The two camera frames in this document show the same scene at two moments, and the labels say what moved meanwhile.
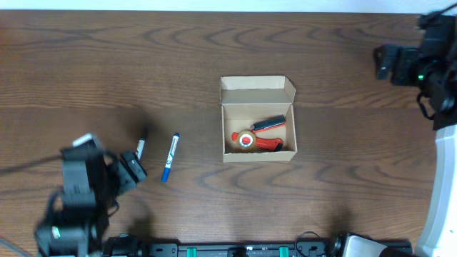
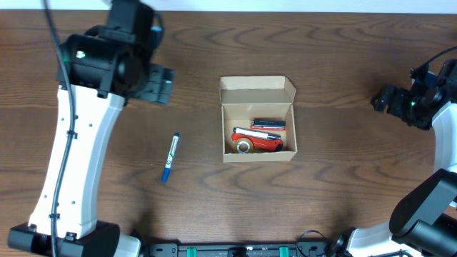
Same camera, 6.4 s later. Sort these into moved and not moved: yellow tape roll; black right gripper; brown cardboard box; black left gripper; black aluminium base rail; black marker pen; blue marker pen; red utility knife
Moved: black left gripper; yellow tape roll; black right gripper; black marker pen
Not moved: blue marker pen; black aluminium base rail; red utility knife; brown cardboard box
